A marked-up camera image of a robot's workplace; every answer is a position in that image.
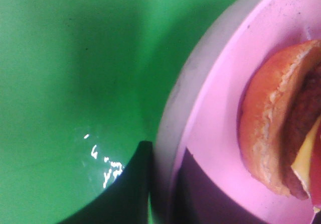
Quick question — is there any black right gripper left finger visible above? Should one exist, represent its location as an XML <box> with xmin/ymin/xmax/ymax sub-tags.
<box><xmin>60</xmin><ymin>141</ymin><xmax>153</xmax><ymax>223</ymax></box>

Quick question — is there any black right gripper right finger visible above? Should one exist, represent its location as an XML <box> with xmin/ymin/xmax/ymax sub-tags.
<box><xmin>173</xmin><ymin>150</ymin><xmax>264</xmax><ymax>224</ymax></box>

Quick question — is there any pink round plate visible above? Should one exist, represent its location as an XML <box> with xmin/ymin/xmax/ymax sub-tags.
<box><xmin>151</xmin><ymin>0</ymin><xmax>320</xmax><ymax>223</ymax></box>

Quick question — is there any burger with cheese and tomato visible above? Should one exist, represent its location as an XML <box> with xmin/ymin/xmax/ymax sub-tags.
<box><xmin>238</xmin><ymin>40</ymin><xmax>320</xmax><ymax>199</ymax></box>

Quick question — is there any clear tape front patch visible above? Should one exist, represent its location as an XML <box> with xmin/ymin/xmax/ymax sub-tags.
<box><xmin>73</xmin><ymin>126</ymin><xmax>131</xmax><ymax>195</ymax></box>

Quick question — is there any green table cloth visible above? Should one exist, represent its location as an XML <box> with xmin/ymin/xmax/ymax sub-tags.
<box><xmin>1</xmin><ymin>0</ymin><xmax>235</xmax><ymax>223</ymax></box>

